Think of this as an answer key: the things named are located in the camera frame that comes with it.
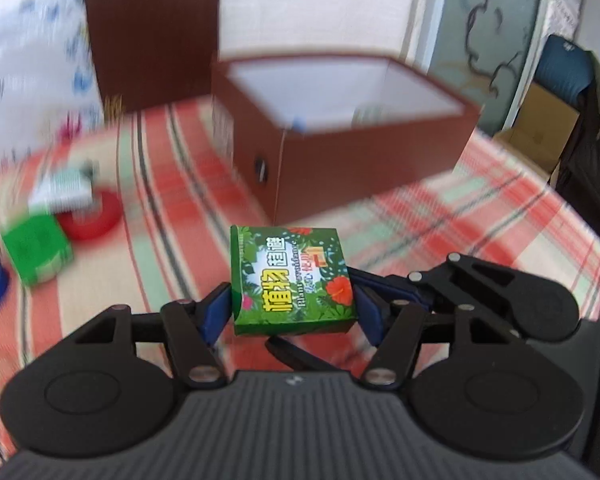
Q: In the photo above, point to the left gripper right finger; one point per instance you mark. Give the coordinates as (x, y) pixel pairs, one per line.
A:
(396, 354)

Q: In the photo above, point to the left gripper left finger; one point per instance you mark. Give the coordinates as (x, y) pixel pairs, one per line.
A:
(192, 328)

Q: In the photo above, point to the green plant-print box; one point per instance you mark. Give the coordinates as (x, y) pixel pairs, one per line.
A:
(289, 281)

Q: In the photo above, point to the plaid bed sheet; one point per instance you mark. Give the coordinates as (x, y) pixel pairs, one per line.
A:
(180, 200)

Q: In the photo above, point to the dark hanging jacket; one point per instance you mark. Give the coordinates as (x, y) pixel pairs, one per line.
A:
(573, 75)

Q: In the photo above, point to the red tape roll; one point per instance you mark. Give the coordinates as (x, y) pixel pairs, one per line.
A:
(94, 221)

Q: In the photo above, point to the plain green box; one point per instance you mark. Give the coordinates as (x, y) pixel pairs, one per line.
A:
(37, 247)

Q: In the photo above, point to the open cardboard carton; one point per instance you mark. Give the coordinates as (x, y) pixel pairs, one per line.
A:
(540, 132)

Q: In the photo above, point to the white green sachet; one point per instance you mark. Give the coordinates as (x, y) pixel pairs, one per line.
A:
(66, 189)

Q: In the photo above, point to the brown cardboard box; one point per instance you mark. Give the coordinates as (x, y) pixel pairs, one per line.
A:
(318, 130)

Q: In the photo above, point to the floral Beautiful Day pillow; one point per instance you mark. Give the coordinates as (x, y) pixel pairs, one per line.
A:
(48, 86)

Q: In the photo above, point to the brown wooden headboard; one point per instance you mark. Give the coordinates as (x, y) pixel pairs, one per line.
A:
(151, 52)

